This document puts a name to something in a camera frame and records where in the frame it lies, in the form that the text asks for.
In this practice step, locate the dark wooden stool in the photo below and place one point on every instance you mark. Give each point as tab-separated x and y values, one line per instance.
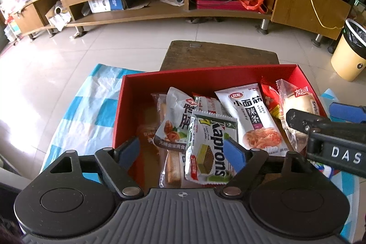
217	56

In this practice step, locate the red candy packet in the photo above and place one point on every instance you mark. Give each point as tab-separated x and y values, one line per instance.
270	98

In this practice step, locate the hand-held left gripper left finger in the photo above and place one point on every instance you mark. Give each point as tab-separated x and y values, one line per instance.
130	148

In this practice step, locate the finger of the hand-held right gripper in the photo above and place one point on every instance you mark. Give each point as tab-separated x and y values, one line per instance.
303	121
347	114

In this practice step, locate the white brown meat snack pouch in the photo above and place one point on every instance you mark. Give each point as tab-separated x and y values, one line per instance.
174	118

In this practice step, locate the yellow sliced bread packet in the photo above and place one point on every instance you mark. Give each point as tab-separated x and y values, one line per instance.
171	169

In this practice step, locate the blue checkered cloth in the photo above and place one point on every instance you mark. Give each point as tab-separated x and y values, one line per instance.
91	106

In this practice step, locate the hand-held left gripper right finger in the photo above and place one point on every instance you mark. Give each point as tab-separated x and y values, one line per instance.
234	154

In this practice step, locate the yellow trash bin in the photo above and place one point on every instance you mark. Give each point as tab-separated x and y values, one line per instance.
347	61

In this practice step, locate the red cardboard box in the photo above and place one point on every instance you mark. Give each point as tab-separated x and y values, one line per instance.
134	95

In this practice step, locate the red white cracker packet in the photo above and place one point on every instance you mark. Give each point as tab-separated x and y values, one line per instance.
210	105

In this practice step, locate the clear round bun packet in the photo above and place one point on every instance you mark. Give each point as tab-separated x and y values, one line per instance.
297	101

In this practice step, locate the flat red case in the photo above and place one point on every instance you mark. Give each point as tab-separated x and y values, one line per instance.
223	6

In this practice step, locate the green white wafer packet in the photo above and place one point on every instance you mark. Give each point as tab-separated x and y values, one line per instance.
211	146

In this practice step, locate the white spicy strip packet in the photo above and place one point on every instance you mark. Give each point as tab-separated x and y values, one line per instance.
251	118

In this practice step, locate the blue white carton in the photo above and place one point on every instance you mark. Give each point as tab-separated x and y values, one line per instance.
107	4

